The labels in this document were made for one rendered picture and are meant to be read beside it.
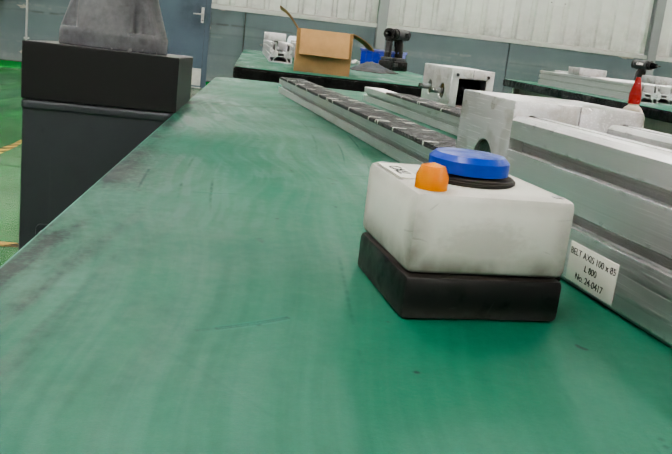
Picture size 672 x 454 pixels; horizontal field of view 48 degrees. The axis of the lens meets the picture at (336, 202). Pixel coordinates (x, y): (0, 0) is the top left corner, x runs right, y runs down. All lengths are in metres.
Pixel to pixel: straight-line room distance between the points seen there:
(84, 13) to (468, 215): 0.85
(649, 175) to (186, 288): 0.23
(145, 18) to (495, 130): 0.68
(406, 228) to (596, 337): 0.10
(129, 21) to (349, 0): 10.57
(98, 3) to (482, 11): 11.06
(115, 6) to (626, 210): 0.84
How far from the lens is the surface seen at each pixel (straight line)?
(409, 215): 0.34
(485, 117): 0.57
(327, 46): 2.74
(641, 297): 0.40
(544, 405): 0.30
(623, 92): 3.93
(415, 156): 0.80
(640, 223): 0.40
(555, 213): 0.37
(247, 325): 0.33
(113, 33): 1.10
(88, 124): 1.09
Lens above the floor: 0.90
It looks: 12 degrees down
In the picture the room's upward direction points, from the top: 7 degrees clockwise
